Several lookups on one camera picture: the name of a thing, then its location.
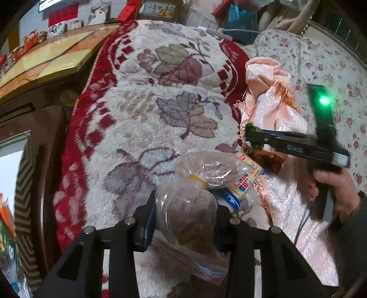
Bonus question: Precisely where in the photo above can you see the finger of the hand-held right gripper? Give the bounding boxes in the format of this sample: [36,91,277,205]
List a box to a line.
[244,129,276,150]

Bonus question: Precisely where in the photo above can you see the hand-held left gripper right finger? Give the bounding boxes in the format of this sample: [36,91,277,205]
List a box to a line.
[214,205,326,298]

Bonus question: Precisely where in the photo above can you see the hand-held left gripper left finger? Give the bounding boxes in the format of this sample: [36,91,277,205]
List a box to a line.
[34,197,158,298]

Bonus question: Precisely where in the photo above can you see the clear plastic bag of snacks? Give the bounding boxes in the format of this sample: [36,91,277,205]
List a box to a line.
[155,152,238,287]

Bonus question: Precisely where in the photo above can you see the grey chevron storage box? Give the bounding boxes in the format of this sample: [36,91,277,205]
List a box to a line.
[0,130,49,298]

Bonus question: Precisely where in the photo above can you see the person's right forearm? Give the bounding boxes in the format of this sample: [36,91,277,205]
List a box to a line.
[324,192,367,287]

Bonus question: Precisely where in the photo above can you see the person's right hand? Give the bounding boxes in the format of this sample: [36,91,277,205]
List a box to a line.
[304,168,360,227]

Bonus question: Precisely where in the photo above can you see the pink satin cloth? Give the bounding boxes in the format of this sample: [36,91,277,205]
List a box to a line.
[235,57,340,287]

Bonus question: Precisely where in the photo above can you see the yellow biscuit packet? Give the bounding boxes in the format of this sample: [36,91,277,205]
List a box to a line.
[222,150,267,211]

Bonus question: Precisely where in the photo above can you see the floral sofa cover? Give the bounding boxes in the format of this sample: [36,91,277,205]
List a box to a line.
[254,21,367,195]

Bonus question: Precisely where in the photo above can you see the red and cream floral blanket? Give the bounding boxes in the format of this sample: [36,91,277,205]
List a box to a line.
[54,20,273,298]

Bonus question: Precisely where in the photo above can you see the blue plastic bag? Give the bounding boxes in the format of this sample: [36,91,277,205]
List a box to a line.
[224,4,259,45]

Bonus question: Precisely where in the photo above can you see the cream curtain cloth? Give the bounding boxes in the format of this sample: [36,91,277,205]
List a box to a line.
[258,0,316,32]

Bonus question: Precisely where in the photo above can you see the red paper bag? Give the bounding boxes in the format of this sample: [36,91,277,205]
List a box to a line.
[212,0,233,15]

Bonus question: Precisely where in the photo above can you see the dark green wafer packet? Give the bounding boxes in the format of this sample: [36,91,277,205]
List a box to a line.
[0,223,18,258]

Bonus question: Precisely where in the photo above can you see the orange cracker packet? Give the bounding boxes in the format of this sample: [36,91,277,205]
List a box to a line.
[0,195,15,238]

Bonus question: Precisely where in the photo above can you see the framed picture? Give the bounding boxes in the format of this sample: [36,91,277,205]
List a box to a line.
[143,0,175,18]

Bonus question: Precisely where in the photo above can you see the red hanging ornament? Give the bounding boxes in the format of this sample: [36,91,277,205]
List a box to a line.
[117,0,141,22]

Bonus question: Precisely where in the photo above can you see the yellow-topped wooden table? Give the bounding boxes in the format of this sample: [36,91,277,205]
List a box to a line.
[0,24,121,98]

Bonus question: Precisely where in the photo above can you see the red snack packets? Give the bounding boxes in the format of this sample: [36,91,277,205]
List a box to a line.
[11,30,48,61]

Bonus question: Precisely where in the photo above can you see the black cable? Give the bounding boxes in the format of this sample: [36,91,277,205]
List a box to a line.
[292,206,316,247]

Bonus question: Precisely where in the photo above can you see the white charging cable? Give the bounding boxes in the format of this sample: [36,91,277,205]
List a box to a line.
[198,26,259,41]

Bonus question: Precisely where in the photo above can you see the red wall poster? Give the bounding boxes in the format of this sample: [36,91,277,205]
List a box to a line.
[48,3,79,26]

